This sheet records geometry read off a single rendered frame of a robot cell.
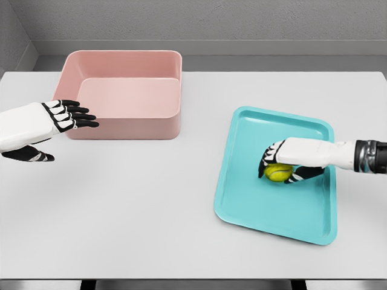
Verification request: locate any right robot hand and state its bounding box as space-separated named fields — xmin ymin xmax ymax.
xmin=257 ymin=137 xmax=334 ymax=185

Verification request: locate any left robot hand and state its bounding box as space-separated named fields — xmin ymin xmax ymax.
xmin=0 ymin=99 xmax=100 ymax=163

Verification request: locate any yellow-green tennis ball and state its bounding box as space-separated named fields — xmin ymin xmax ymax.
xmin=264 ymin=163 xmax=294 ymax=183

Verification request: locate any blue tray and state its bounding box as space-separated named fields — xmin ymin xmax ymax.
xmin=213 ymin=106 xmax=338 ymax=247

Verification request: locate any pink basket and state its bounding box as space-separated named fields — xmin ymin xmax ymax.
xmin=50 ymin=50 xmax=183 ymax=141

